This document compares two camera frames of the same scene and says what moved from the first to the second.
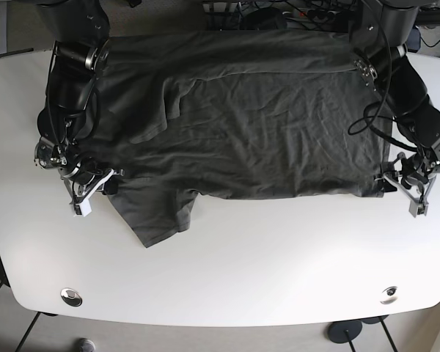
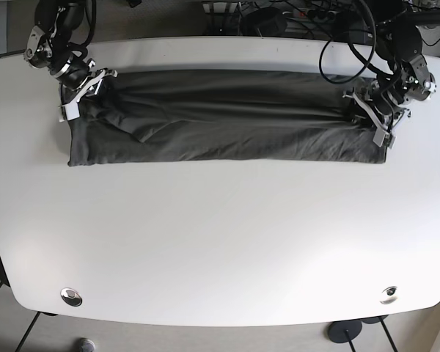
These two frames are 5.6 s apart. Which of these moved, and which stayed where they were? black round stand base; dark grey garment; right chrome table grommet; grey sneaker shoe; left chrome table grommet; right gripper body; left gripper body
Moved: dark grey garment; left gripper body; right gripper body
Stayed: left chrome table grommet; grey sneaker shoe; black round stand base; right chrome table grommet
